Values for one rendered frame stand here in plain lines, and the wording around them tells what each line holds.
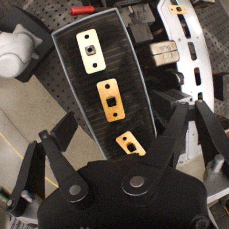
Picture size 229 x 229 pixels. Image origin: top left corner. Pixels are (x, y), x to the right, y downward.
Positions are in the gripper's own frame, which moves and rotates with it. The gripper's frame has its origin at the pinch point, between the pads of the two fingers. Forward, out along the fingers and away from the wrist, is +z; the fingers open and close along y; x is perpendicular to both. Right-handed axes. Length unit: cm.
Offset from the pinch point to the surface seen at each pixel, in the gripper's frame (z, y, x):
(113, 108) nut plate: 6.2, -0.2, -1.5
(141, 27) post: 12.6, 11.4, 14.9
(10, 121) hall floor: 123, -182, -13
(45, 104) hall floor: 123, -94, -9
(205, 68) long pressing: 22.4, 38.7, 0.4
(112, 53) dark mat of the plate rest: 6.5, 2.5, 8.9
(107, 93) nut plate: 6.2, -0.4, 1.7
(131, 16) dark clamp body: 14.8, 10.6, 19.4
